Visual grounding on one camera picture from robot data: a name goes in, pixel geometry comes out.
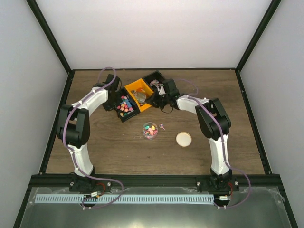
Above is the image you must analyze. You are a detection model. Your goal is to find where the clear plastic jar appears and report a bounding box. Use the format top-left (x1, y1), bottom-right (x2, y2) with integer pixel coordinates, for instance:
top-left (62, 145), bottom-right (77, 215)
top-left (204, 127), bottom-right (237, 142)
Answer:
top-left (142, 122), bottom-right (158, 140)

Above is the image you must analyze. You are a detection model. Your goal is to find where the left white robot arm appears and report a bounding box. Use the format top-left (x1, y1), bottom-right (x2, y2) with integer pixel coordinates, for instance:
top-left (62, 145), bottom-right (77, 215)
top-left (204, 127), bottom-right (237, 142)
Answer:
top-left (57, 74), bottom-right (120, 192)

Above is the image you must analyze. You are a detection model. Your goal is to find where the light blue slotted cable duct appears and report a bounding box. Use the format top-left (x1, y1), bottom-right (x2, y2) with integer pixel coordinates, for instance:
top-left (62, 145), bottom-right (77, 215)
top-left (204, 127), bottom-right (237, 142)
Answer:
top-left (34, 194), bottom-right (214, 205)

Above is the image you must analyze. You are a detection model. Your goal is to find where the metal scoop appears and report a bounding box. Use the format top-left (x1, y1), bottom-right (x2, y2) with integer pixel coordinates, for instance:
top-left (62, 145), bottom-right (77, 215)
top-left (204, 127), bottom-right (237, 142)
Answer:
top-left (133, 91), bottom-right (148, 104)

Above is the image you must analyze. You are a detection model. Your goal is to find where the round white jar lid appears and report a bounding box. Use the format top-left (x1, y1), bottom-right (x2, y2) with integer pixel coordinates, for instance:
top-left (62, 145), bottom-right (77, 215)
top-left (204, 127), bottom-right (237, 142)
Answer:
top-left (176, 132), bottom-right (192, 147)

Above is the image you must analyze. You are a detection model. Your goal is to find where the yellow bin with lollipops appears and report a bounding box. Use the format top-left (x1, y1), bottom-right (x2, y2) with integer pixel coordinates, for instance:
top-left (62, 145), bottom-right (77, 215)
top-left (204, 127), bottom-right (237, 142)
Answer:
top-left (125, 79), bottom-right (153, 112)

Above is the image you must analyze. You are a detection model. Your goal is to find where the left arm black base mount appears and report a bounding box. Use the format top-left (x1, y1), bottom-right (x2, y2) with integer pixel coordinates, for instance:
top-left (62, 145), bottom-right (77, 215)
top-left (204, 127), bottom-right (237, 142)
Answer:
top-left (69, 172), bottom-right (112, 193)

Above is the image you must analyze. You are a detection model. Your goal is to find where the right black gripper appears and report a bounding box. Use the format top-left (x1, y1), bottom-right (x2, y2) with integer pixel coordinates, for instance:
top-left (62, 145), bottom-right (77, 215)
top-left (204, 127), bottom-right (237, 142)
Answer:
top-left (144, 92), bottom-right (170, 111)

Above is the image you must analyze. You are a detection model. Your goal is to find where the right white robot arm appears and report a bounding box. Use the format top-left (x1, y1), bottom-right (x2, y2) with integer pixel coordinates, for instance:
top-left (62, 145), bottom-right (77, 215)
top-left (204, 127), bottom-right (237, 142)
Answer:
top-left (146, 79), bottom-right (232, 191)

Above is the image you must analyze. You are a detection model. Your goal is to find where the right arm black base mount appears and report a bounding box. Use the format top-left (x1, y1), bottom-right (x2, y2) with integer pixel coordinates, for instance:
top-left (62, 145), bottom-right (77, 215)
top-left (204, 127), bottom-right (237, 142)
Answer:
top-left (195, 168), bottom-right (239, 194)

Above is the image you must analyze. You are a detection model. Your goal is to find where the black bin with swirl lollipops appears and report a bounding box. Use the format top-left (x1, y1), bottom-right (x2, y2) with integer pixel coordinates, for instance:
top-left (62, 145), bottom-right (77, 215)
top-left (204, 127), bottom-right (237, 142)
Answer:
top-left (143, 70), bottom-right (166, 94)

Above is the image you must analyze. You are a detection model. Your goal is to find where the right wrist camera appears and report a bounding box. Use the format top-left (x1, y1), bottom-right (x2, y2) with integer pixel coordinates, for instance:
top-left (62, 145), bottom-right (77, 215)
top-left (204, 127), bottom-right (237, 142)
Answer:
top-left (158, 86), bottom-right (166, 95)

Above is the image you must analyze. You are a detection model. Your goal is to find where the black aluminium frame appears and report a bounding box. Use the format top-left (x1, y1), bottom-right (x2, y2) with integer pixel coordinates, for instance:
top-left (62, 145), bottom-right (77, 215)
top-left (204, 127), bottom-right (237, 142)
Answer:
top-left (14, 0), bottom-right (297, 228)

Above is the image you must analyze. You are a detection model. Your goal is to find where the black bin with star candies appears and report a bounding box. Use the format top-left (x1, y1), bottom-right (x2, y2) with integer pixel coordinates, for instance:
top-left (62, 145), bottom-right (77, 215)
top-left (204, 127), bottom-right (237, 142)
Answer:
top-left (112, 88), bottom-right (140, 123)

